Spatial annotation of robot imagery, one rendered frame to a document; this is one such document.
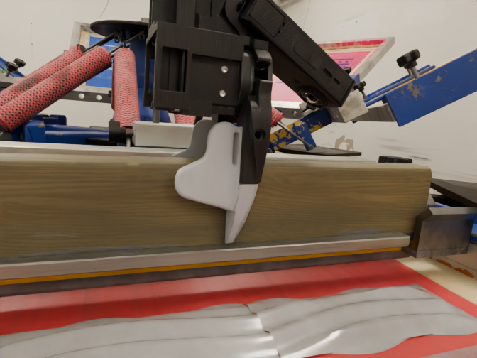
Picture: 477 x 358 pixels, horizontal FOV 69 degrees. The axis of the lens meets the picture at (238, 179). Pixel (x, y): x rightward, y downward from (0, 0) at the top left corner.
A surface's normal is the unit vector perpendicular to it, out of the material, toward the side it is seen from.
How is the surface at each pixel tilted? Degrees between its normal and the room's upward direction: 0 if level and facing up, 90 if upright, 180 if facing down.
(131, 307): 0
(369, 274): 0
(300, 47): 89
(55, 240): 90
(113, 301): 0
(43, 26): 90
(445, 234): 90
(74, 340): 31
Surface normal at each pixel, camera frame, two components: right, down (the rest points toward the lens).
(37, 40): 0.34, 0.20
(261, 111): 0.36, -0.06
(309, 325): 0.38, -0.72
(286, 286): 0.08, -0.98
